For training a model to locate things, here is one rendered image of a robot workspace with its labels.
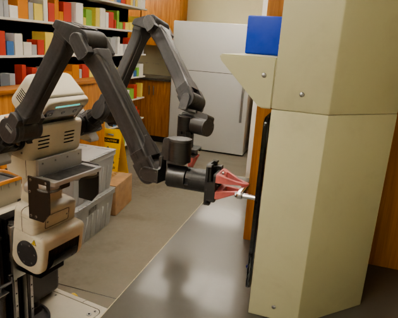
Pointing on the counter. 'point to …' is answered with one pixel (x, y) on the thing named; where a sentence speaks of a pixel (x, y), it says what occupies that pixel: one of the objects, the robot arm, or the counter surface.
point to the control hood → (254, 75)
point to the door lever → (244, 193)
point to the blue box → (263, 35)
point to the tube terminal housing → (327, 153)
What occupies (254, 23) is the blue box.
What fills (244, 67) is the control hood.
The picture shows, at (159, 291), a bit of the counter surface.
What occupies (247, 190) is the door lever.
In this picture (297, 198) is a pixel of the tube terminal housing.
